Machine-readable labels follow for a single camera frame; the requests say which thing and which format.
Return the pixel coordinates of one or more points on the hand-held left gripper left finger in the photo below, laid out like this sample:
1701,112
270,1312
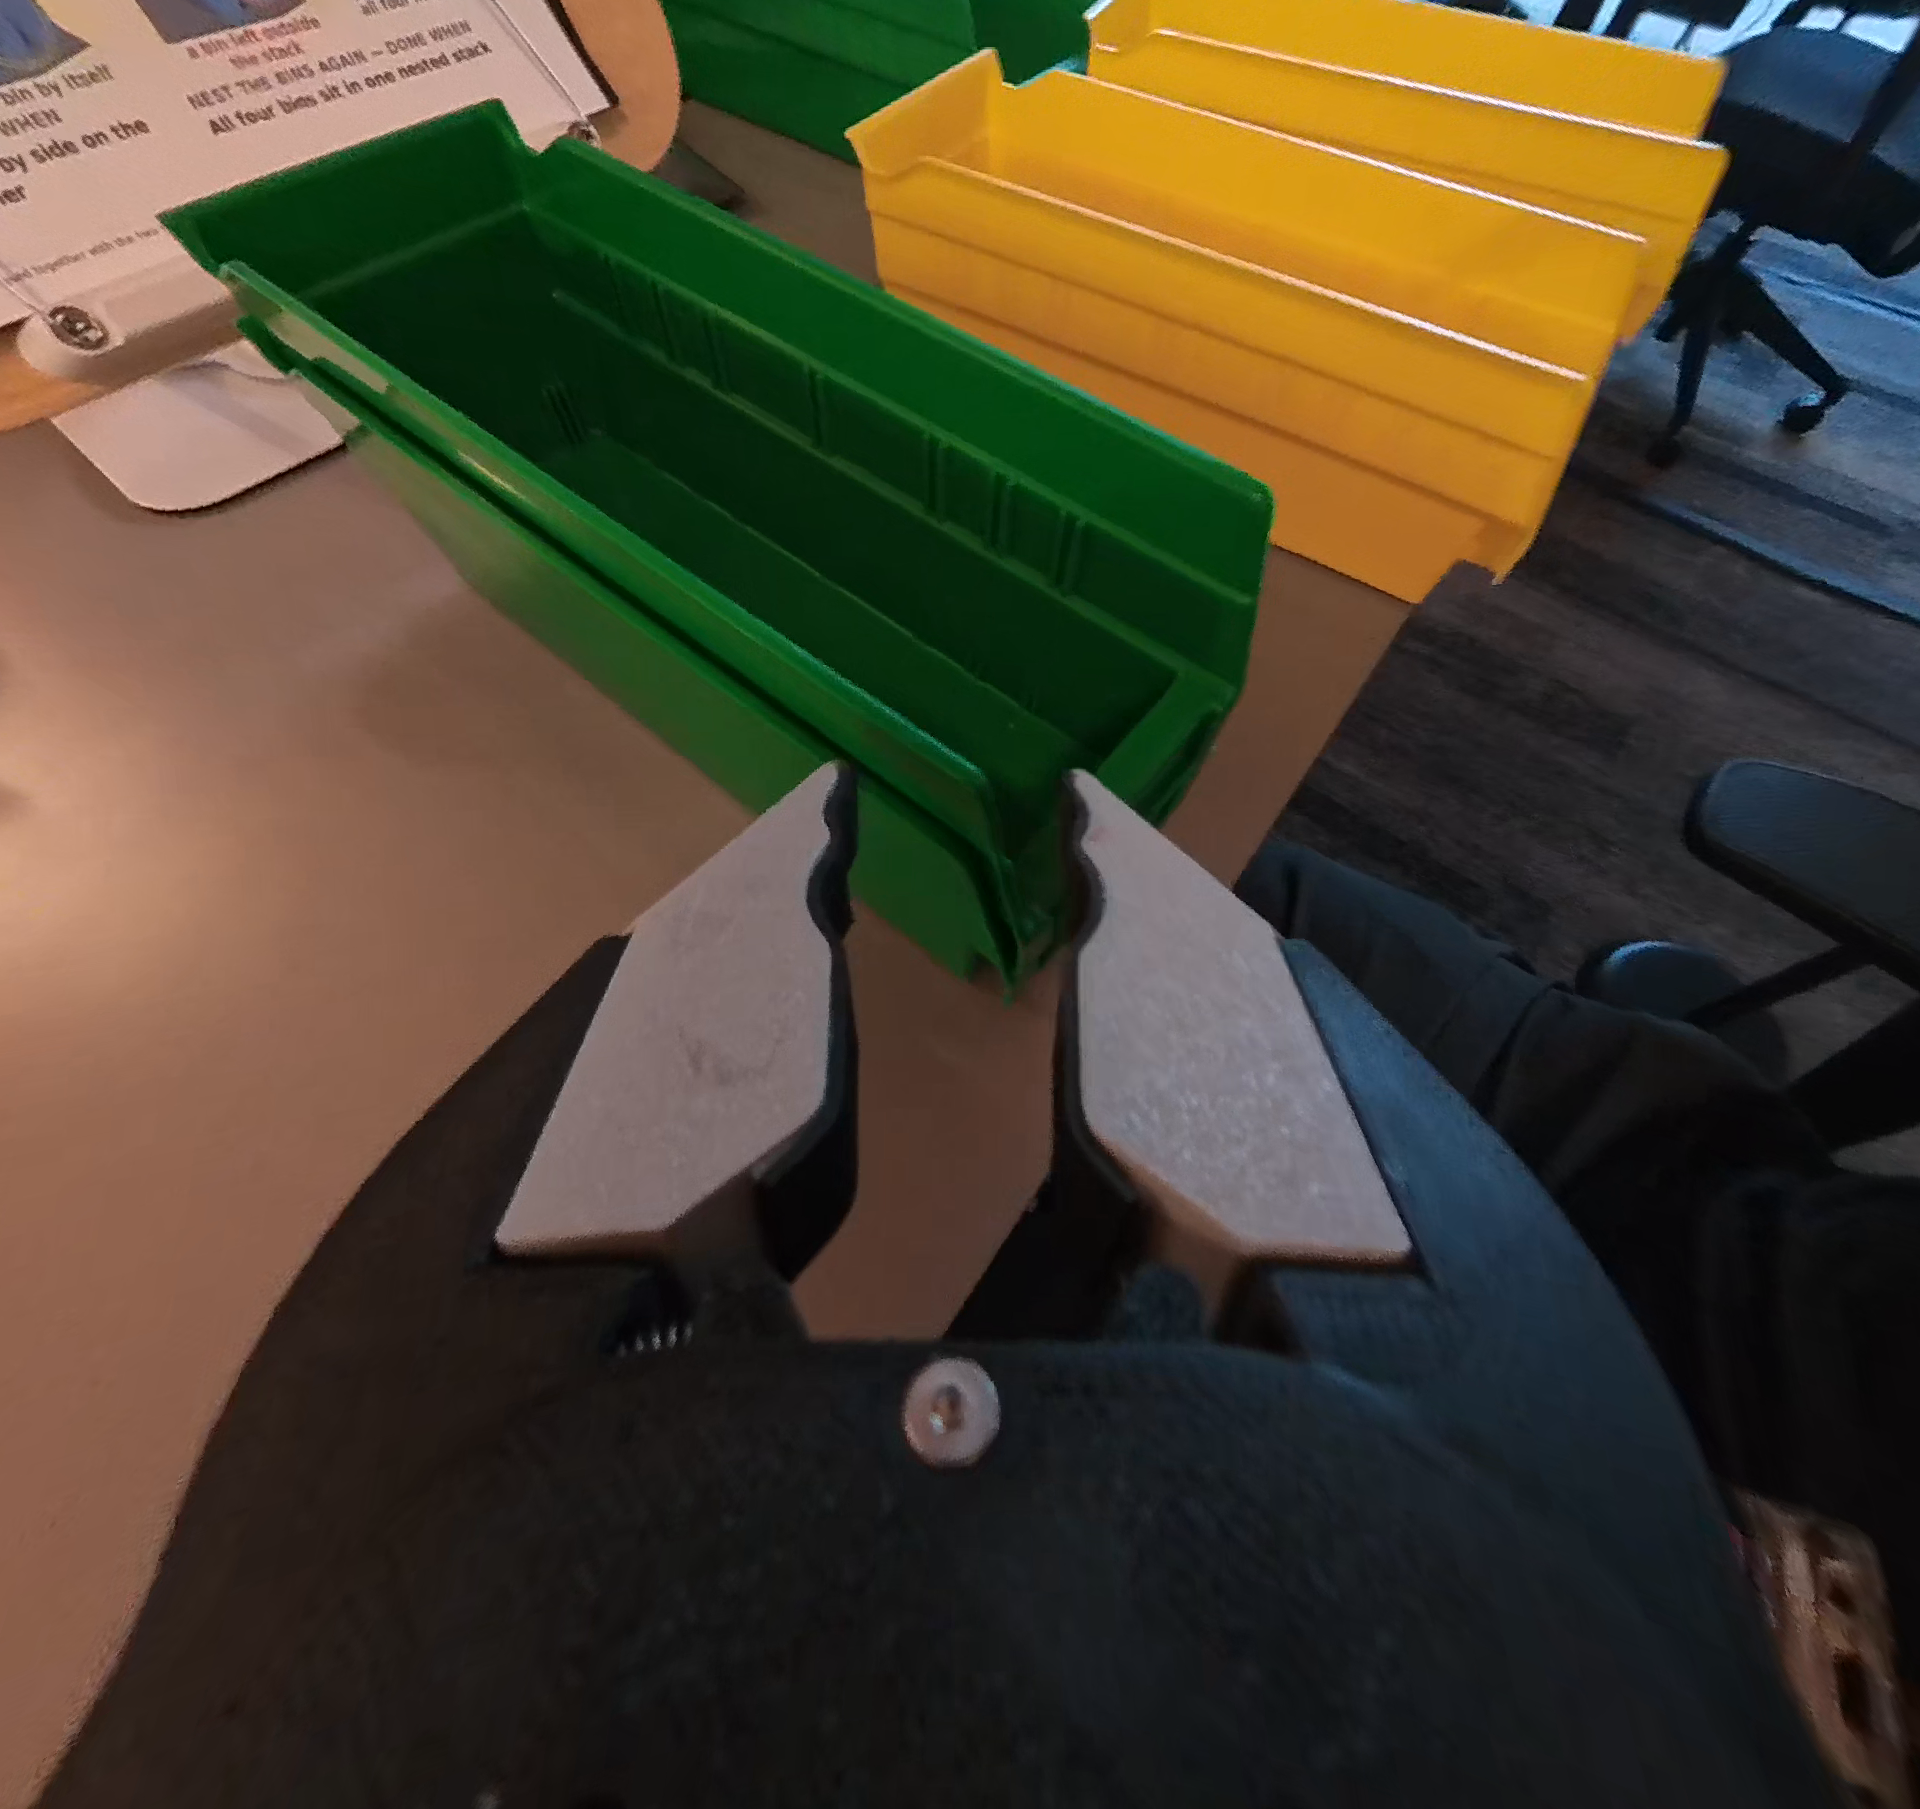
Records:
705,1059

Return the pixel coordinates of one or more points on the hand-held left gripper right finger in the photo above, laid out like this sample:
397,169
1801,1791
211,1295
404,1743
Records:
1231,1073

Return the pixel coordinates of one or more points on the green plastic bin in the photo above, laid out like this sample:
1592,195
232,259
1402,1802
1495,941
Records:
916,886
811,53
840,549

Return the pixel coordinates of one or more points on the yellow plastic bin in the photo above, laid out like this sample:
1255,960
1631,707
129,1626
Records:
1200,340
1425,85

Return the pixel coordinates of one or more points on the person's dark trousers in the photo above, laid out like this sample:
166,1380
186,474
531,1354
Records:
1576,1073

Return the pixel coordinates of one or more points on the black swivel chair with armrests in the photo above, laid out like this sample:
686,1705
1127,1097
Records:
1800,826

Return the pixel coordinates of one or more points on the white metal stand base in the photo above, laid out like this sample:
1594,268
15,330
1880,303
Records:
210,444

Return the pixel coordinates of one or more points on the instruction sheet on board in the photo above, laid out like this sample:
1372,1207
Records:
630,53

